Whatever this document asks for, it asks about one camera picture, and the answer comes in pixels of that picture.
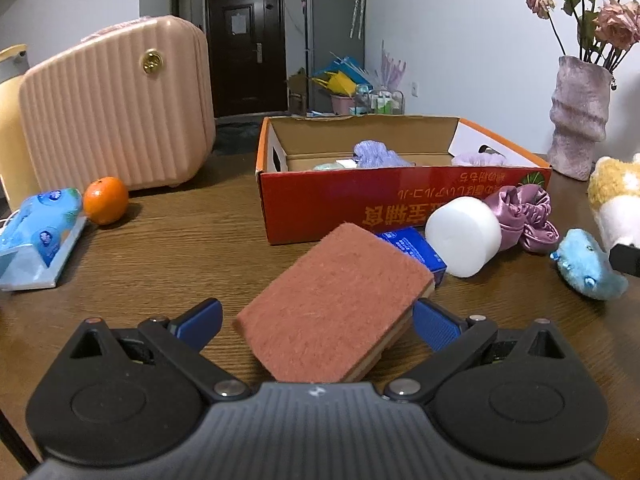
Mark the blue plush toy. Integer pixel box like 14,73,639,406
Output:
550,229,628,301

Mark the yellow white plush dog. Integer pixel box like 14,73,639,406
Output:
587,153,640,252

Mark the white foam cylinder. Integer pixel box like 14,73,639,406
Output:
424,196,502,278

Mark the purple satin scrunchie bonnet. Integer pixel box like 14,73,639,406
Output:
484,183,560,255

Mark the red scouring sponge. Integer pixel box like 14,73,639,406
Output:
233,223,435,384

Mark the fluffy lilac headband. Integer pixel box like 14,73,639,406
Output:
451,152,506,167

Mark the lilac knitted cloth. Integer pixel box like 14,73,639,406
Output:
352,140,412,169

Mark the iridescent plastic bag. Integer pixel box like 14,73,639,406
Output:
314,158,358,171

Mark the blue small packet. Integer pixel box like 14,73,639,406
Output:
378,228,447,287

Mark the orange tangerine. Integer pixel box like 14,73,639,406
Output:
82,177,129,226

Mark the mauve textured vase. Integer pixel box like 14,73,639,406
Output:
547,55,613,181

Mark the blue tissue pack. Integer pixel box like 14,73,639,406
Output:
1,188,87,292

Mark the orange cardboard box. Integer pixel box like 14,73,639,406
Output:
255,115,552,245

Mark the dried pink rose bouquet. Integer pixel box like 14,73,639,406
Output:
525,0,639,73

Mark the yellow thermos jug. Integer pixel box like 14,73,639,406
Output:
0,44,40,211

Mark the pink ribbed suitcase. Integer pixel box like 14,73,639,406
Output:
18,15,216,191

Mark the yellow and blue bags pile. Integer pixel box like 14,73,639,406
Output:
311,56,373,96

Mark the dark brown entrance door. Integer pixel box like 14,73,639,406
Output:
205,0,288,117

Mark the grey metal cabinet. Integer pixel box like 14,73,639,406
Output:
303,0,364,113

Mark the wire trolley with bottles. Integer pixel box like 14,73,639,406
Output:
352,84,405,116

